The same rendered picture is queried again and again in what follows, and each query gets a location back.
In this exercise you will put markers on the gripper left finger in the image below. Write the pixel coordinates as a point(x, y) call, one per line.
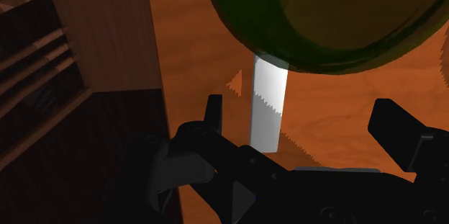
point(196, 153)

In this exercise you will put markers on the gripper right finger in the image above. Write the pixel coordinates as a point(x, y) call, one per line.
point(396, 132)

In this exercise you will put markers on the brown wooden shelf unit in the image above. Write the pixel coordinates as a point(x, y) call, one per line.
point(105, 33)

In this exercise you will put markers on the dark green bowl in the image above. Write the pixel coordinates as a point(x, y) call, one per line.
point(252, 12)

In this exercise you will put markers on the white rectangular bar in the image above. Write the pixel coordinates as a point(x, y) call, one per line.
point(267, 111)

